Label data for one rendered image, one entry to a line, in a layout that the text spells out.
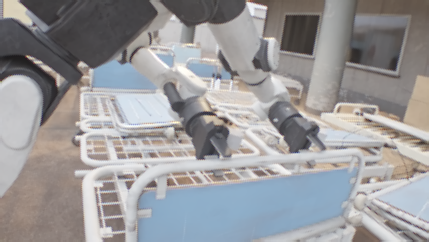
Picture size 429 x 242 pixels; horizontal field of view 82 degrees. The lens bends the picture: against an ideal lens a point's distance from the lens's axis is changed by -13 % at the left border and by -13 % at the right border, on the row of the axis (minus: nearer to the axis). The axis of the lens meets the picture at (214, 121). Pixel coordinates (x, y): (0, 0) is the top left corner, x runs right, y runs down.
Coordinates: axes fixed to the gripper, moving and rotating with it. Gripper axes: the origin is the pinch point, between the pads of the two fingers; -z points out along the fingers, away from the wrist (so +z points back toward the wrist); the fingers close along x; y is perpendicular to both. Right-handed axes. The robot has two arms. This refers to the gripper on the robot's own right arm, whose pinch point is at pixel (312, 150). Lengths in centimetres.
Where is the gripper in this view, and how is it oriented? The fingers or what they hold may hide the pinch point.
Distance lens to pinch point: 79.5
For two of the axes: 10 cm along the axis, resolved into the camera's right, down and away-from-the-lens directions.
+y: -8.9, -0.1, -4.5
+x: -2.8, 7.9, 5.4
